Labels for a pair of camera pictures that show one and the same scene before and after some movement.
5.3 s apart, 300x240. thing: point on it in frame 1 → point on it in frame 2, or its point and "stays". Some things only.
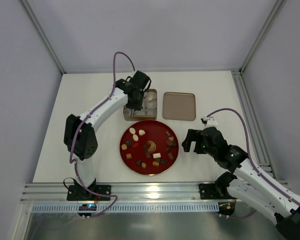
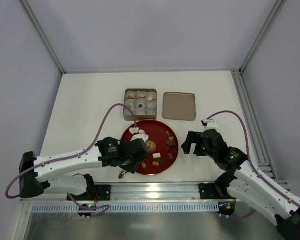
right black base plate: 209,191 stays
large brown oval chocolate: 169,142 stays
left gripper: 135,99 → 136,157
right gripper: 195,139 stays
